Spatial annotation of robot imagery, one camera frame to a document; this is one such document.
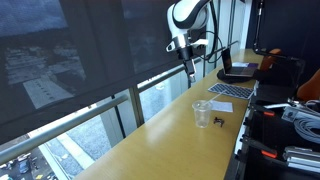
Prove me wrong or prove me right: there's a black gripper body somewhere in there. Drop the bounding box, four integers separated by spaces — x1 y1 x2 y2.
166 34 209 61

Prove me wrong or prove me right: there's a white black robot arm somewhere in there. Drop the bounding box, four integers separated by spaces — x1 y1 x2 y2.
166 0 211 82

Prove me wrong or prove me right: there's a clear plastic cup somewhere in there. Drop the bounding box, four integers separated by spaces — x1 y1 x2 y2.
192 100 212 128

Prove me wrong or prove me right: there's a checkerboard calibration board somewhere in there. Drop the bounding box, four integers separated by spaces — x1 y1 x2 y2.
209 83 253 99

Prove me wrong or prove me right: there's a white paper sheet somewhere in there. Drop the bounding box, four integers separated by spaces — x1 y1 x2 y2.
211 100 233 112

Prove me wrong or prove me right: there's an open laptop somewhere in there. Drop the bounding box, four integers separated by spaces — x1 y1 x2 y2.
217 48 258 84

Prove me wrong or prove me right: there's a small black clip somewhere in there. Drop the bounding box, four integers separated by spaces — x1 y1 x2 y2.
213 117 225 128

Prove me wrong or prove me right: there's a metal window railing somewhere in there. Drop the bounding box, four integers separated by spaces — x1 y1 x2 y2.
0 57 204 165

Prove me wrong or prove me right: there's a right orange black clamp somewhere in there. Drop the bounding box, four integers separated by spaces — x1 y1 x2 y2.
250 104 275 116

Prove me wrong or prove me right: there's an orange black clamp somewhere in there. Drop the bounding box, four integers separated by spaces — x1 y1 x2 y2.
241 136 277 159
250 104 275 116

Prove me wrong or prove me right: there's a left orange black clamp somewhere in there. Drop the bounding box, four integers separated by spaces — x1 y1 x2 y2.
241 136 277 159

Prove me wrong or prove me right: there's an orange chair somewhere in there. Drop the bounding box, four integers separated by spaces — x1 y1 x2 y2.
297 69 320 101

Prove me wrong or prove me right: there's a silver aluminium profile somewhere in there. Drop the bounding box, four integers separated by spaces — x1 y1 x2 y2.
283 146 320 173

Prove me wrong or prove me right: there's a grey coiled cable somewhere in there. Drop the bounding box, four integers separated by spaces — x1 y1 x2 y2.
293 118 320 145

